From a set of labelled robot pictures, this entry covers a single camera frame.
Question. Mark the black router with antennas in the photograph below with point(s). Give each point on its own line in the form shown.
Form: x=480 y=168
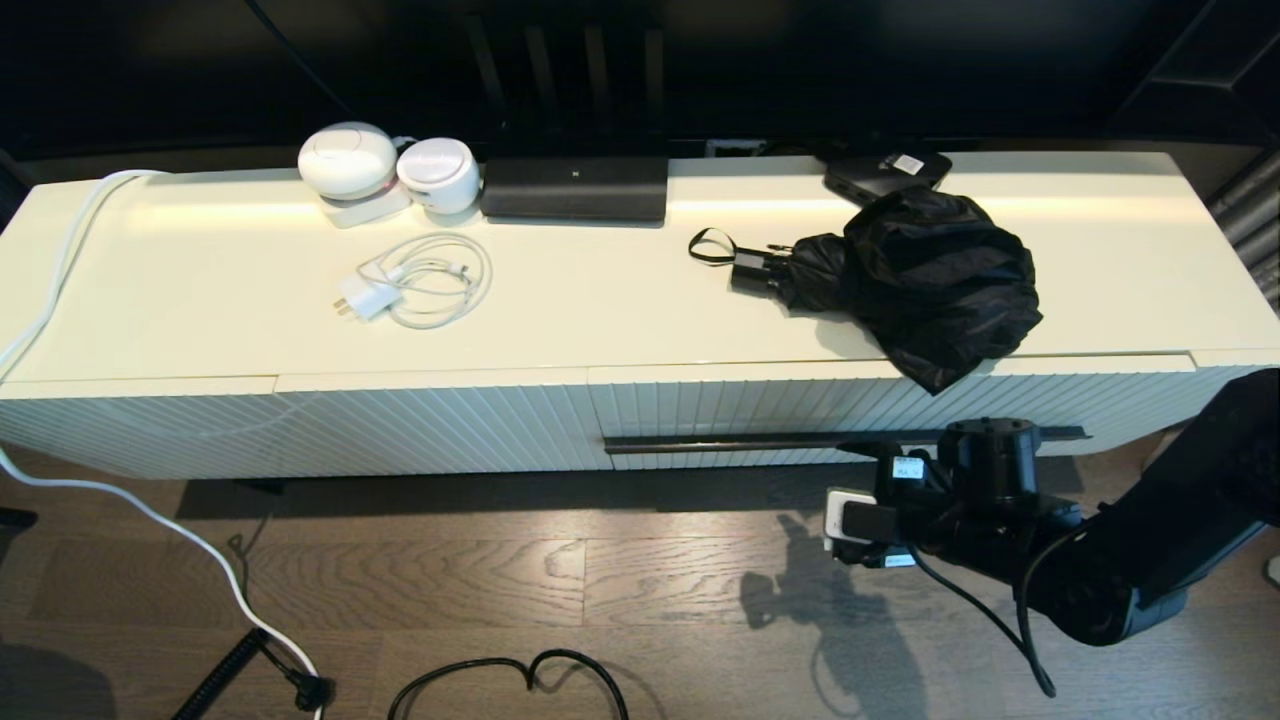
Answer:
x=575 y=188

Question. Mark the black power plug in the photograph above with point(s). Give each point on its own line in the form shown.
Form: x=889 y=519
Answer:
x=312 y=690

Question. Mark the black flat floor foot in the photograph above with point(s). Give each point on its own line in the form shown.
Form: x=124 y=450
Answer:
x=18 y=519

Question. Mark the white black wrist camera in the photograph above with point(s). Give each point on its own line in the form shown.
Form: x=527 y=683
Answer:
x=850 y=520

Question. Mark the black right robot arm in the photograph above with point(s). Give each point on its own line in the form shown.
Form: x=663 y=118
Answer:
x=1180 y=520

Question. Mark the white plug adapter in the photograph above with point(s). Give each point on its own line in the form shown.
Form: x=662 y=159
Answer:
x=372 y=298

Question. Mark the large white dome device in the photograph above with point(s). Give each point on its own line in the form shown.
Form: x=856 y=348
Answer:
x=348 y=160

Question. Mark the black folding umbrella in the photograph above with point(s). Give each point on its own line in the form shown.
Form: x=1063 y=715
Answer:
x=930 y=280

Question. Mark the black set-top box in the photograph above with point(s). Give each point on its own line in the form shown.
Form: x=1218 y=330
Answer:
x=880 y=172

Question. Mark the small white round device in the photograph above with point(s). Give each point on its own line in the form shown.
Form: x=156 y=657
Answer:
x=440 y=173

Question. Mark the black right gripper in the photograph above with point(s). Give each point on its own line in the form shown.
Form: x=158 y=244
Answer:
x=990 y=530

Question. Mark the white ribbed TV cabinet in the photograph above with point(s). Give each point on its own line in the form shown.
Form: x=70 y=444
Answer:
x=700 y=300

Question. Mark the grey pleated curtain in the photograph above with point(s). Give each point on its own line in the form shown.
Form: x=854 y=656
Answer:
x=1255 y=225

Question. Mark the white green patterned rug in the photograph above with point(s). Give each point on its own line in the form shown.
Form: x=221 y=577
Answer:
x=1273 y=572

